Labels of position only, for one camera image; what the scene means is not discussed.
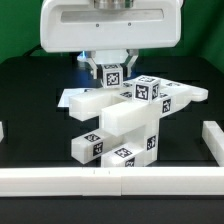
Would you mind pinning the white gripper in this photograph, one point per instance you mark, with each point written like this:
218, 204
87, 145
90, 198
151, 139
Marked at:
89, 25

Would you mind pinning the white tagged cube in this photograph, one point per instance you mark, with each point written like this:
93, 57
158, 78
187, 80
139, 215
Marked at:
146, 88
112, 75

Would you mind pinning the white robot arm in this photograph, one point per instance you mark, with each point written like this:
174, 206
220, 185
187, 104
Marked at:
113, 4

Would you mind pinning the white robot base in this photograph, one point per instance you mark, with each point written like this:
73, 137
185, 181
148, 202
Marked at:
104, 57

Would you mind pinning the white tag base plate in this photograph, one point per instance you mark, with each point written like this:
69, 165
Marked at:
67, 93

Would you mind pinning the white right fence rail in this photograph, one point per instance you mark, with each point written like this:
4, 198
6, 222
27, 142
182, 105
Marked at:
213, 136

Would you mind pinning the white fence rail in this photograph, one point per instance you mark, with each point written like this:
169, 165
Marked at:
1, 131
213, 136
111, 181

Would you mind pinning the white front fence rail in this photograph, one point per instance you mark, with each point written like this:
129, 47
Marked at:
111, 181

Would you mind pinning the white left fence rail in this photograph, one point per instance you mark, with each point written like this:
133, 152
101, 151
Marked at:
1, 131

